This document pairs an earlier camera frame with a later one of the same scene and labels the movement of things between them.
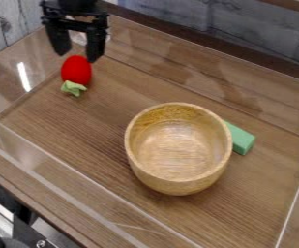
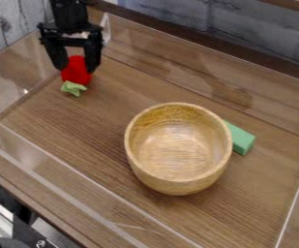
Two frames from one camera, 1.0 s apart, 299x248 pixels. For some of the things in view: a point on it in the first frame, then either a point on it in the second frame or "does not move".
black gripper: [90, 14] → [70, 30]
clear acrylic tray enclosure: [170, 145] does not move
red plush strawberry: [75, 73] does not move
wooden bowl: [178, 144] does not move
